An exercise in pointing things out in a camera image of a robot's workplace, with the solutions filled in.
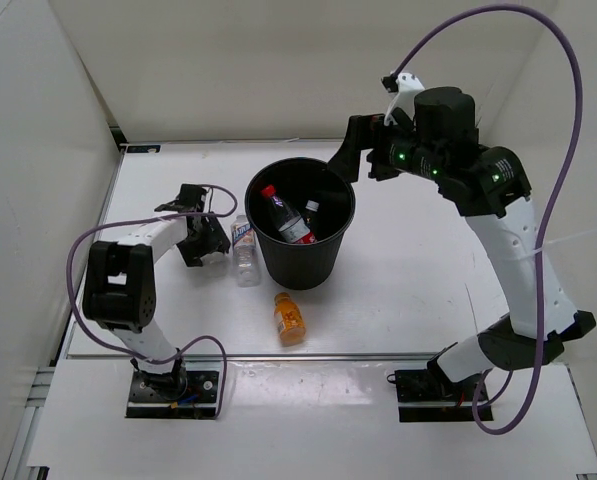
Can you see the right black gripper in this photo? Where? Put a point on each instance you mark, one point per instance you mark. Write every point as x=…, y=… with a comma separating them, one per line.
x=366, y=133

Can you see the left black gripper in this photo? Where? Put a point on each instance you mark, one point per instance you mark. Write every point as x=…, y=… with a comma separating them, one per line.
x=216, y=240

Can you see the clear bottle blue orange label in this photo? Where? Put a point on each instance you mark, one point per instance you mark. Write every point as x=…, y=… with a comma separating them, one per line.
x=244, y=245

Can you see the red-label water bottle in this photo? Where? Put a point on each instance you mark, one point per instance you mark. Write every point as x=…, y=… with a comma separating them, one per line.
x=286, y=219

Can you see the small dark-label water bottle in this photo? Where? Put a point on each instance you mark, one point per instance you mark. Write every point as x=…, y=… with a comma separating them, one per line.
x=311, y=217

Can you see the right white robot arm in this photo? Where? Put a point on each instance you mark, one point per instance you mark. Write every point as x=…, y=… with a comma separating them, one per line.
x=439, y=141

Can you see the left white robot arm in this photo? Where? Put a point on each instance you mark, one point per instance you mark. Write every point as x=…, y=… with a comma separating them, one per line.
x=120, y=288

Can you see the black plastic bin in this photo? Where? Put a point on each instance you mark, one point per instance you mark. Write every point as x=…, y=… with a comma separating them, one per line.
x=300, y=210

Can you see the orange juice bottle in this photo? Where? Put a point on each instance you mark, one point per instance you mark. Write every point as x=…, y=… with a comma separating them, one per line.
x=289, y=321

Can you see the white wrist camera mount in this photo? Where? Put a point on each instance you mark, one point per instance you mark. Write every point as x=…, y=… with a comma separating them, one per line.
x=402, y=88

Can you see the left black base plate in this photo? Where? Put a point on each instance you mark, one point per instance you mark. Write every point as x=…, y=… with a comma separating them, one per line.
x=195, y=398

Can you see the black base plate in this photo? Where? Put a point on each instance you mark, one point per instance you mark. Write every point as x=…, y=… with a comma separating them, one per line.
x=195, y=398
x=421, y=399

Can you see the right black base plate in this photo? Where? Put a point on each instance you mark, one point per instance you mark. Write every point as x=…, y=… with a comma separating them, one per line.
x=421, y=399

